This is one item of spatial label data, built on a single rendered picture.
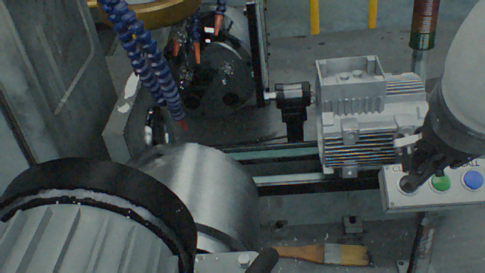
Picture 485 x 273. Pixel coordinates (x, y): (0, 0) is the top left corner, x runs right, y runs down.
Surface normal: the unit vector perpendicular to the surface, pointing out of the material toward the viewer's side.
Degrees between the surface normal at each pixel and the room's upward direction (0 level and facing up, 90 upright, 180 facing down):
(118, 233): 40
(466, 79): 99
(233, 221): 51
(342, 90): 90
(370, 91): 90
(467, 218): 0
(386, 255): 0
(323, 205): 90
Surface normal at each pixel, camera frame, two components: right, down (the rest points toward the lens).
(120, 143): -0.02, 0.61
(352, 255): -0.09, -0.78
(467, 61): -0.97, 0.22
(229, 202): 0.65, -0.60
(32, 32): 0.99, -0.07
